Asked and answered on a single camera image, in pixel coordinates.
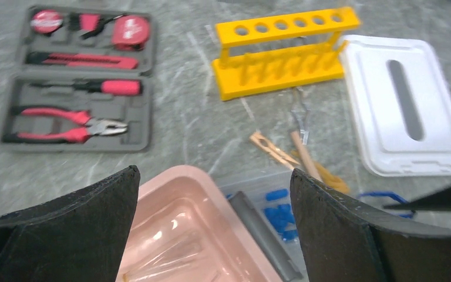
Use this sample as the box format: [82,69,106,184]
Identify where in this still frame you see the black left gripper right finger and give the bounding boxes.
[290,169,451,281]

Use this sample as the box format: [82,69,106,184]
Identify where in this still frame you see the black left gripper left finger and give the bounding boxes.
[0,166,140,281]

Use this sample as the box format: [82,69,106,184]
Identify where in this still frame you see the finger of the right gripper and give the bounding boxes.
[384,186,451,212]

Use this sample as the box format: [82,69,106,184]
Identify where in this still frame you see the yellow rubber tubing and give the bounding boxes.
[313,162,350,194]

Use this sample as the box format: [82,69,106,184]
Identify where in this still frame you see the pink plastic bin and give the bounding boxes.
[116,165,280,281]

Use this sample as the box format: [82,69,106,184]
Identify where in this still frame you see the bag of plastic pipettes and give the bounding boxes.
[122,242,206,281]

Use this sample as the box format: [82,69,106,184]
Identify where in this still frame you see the wooden test tube clamp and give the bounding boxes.
[249,131,300,170]

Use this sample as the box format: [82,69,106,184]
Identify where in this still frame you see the metal wire tube holder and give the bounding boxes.
[290,87,309,145]

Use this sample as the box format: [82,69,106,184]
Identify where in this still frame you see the blue safety glasses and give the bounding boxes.
[356,191,416,219]

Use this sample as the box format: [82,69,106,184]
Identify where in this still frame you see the bag of blue caps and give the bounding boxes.
[217,169,307,280]

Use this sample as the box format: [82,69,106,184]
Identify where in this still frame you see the white bin lid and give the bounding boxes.
[341,35,451,177]

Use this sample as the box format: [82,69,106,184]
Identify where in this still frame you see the red black pliers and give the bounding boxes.
[1,105,129,145]

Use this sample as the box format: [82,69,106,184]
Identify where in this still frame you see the grey tool case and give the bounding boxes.
[0,5,157,153]

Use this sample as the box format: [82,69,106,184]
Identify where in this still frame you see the red utility knife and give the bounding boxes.
[25,51,139,69]

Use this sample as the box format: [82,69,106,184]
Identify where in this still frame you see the yellow test tube rack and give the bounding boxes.
[211,6,361,101]

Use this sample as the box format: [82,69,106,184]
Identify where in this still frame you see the red tape measure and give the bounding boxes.
[111,15,151,51]

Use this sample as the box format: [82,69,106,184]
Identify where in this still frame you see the red electrical tape roll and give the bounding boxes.
[30,9,63,35]

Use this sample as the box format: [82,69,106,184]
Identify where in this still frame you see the grey bin latch handle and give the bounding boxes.
[228,192,304,281]

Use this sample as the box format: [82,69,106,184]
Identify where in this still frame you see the red handled screwdriver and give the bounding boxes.
[30,79,143,96]

